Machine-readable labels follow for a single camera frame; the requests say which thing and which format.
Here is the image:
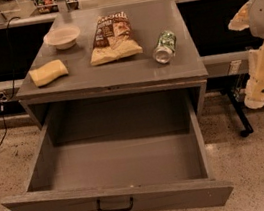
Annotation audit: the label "green soda can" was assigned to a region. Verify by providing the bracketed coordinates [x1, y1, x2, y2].
[152, 30, 176, 64]

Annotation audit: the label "grey cabinet with top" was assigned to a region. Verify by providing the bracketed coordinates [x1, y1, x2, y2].
[3, 0, 217, 148]

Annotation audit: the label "open grey top drawer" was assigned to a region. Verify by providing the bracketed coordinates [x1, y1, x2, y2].
[2, 88, 233, 211]

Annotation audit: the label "black table leg with caster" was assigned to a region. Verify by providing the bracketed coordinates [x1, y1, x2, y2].
[226, 88, 253, 137]

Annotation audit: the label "brown chip bag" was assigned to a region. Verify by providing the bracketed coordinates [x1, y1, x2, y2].
[90, 11, 143, 66]

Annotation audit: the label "white bowl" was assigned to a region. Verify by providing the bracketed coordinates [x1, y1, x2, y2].
[43, 25, 81, 50]

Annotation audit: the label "colourful items in background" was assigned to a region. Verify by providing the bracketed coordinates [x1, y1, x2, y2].
[32, 0, 79, 14]

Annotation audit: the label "yellow sponge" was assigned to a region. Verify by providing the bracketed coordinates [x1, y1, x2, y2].
[29, 59, 68, 87]

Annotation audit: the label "black drawer handle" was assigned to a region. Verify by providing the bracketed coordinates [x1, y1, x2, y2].
[96, 197, 134, 211]

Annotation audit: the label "black cable on floor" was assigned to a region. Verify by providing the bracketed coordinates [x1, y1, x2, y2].
[0, 14, 46, 162]

